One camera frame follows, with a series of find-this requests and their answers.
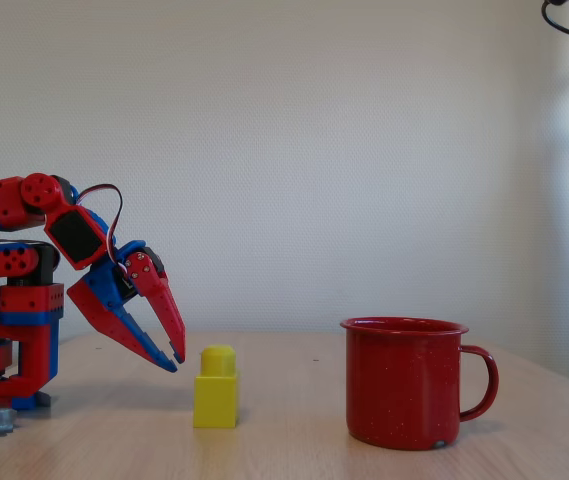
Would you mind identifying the yellow toy building block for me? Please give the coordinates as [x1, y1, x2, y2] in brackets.
[192, 344, 240, 429]

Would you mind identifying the white red black servo cable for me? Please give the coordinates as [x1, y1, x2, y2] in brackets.
[74, 183, 130, 275]

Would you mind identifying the red enamel mug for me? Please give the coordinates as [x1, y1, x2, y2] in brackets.
[339, 316, 500, 451]

